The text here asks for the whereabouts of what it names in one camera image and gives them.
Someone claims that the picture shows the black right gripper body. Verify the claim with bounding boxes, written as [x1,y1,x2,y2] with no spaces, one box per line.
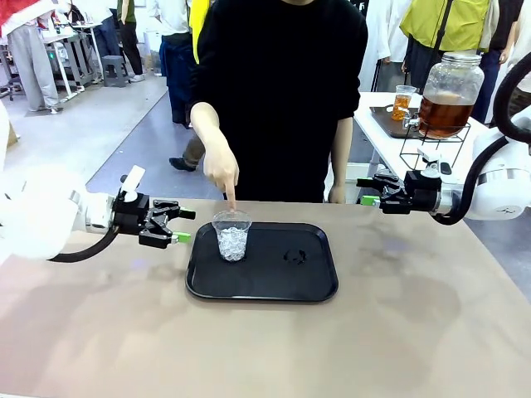
[404,169,441,216]

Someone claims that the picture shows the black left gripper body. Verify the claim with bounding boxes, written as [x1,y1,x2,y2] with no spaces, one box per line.
[112,192,153,237]

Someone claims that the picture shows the tall clear plastic cup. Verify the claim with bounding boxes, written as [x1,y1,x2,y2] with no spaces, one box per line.
[390,85,417,122]

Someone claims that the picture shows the person's left forearm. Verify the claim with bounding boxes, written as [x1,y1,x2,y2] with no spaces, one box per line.
[329,118,353,190]

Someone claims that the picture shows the person's right forearm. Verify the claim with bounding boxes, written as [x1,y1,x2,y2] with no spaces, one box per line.
[189,101,233,167]

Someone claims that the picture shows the short clear iced cup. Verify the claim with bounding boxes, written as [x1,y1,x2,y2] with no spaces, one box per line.
[211,210,253,262]

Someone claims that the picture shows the person's left hand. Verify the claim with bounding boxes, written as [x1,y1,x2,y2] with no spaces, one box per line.
[327,184,348,205]

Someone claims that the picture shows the person's right hand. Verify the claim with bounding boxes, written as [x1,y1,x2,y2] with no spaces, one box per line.
[202,143,241,215]

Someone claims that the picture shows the white side table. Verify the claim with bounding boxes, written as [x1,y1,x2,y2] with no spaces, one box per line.
[352,91,490,196]

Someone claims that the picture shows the bystander olive trousers black shoe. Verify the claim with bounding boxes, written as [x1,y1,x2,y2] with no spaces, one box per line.
[168,132,207,173]

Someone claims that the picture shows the dark brown side tray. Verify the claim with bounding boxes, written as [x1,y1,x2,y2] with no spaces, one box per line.
[368,105,424,140]

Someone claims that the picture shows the black plastic serving tray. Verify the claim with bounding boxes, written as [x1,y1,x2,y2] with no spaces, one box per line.
[185,221,339,303]

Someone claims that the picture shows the glass tea dispenser jar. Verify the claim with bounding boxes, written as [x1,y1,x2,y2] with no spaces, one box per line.
[404,51,485,140]

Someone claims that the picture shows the dark skirt on mannequin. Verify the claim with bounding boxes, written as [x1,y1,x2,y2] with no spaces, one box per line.
[404,35,436,95]

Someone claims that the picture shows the person torso black sweater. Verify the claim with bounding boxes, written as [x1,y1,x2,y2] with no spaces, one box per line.
[188,0,369,204]

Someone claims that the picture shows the bystander white shirt blue trousers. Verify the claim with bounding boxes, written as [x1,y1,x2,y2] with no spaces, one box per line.
[148,0,196,125]

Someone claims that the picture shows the white hanging garment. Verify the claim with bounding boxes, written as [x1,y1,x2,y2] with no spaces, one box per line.
[360,0,412,93]

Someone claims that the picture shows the grey plastic stool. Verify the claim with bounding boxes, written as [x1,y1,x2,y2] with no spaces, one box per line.
[100,55,132,88]

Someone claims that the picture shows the grey metal workbench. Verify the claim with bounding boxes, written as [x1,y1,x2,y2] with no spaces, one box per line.
[41,22,105,96]

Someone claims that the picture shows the bystander in grey trousers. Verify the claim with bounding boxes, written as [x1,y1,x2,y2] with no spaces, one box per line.
[6,0,63,113]

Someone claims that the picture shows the yellow-green jacket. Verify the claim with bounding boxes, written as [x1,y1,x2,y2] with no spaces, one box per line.
[399,0,493,53]

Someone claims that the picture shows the bystander in cream shirt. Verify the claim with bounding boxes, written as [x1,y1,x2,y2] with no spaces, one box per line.
[506,0,531,121]

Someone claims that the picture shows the bystander in dark green top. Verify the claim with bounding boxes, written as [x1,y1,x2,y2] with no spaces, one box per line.
[115,0,146,83]

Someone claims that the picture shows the yellow vest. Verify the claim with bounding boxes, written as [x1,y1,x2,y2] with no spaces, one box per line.
[190,0,211,66]

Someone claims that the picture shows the mannequin in black shirt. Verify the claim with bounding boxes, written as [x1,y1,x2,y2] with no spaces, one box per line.
[480,0,524,125]

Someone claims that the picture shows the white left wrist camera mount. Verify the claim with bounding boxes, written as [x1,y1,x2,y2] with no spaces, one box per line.
[119,164,147,203]

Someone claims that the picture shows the black wire jar stand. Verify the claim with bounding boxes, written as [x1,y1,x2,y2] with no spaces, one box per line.
[398,123,472,175]

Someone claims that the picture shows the black left arm cable sleeve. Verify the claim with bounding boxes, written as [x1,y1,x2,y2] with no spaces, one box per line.
[47,226,121,264]

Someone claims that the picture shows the black arm cable sleeve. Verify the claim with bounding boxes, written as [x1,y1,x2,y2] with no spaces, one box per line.
[433,61,531,227]
[47,226,121,264]

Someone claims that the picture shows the black right arm cable sleeve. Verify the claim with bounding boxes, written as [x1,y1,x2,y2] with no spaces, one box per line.
[433,61,531,227]

